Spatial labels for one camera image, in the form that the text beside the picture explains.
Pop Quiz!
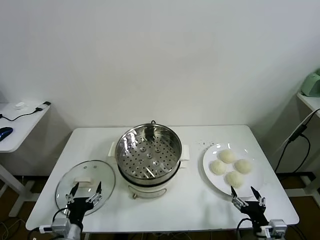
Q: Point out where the blue computer mouse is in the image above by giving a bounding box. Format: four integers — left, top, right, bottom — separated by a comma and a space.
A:
0, 126, 14, 142

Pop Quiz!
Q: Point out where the white round plate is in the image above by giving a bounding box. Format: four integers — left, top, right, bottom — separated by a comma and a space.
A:
202, 142, 265, 198

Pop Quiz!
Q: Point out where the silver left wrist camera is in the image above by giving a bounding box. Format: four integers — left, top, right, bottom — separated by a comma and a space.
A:
38, 218, 72, 233

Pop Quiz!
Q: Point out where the thin white cable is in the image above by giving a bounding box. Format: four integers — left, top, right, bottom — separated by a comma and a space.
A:
274, 107, 320, 155

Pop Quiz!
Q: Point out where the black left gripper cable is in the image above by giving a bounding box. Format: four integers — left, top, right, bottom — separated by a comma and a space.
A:
51, 208, 70, 224

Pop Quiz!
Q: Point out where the round glass pot lid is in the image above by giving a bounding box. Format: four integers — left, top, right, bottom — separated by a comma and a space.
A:
54, 159, 116, 217

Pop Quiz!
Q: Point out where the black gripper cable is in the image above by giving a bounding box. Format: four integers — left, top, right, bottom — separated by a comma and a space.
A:
51, 208, 70, 224
236, 217, 254, 240

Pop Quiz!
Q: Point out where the white steamed baozi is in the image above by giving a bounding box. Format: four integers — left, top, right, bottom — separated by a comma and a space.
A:
234, 158, 252, 174
225, 171, 245, 189
218, 149, 237, 165
209, 159, 228, 175

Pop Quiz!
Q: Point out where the mint green appliance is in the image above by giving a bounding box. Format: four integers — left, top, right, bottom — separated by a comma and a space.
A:
299, 69, 320, 98

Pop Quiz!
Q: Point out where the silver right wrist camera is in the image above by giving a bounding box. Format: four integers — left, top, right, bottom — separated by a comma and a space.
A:
259, 219, 288, 238

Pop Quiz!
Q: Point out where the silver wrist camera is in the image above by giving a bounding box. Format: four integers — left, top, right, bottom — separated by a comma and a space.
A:
259, 219, 288, 238
38, 218, 72, 233

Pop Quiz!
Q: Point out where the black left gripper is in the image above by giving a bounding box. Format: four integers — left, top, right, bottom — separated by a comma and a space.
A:
65, 181, 104, 225

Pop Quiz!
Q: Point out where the cream electric cooker base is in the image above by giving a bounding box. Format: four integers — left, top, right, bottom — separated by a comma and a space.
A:
116, 159, 188, 201

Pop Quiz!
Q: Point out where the black power adapter cable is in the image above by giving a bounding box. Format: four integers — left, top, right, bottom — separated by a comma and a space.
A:
274, 108, 320, 173

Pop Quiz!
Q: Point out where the perforated steel steamer basket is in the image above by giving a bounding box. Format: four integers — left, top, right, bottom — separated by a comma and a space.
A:
108, 123, 191, 183

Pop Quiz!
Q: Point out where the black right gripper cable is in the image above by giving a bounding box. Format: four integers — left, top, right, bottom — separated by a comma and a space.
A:
236, 217, 254, 240

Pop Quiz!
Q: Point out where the white side desk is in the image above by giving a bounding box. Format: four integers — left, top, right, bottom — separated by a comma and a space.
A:
284, 91, 320, 200
0, 101, 52, 218

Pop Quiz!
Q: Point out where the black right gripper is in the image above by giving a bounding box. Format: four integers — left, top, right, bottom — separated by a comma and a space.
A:
230, 185, 271, 227

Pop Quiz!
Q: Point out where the black USB cable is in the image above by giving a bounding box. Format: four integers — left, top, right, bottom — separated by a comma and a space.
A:
0, 107, 42, 122

